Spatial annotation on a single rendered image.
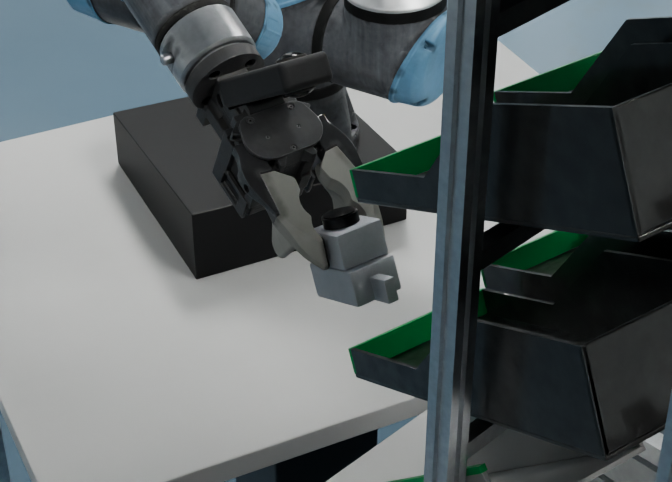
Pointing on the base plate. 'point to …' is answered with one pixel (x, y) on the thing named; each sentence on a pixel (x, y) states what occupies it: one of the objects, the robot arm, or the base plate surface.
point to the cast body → (355, 260)
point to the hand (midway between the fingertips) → (348, 238)
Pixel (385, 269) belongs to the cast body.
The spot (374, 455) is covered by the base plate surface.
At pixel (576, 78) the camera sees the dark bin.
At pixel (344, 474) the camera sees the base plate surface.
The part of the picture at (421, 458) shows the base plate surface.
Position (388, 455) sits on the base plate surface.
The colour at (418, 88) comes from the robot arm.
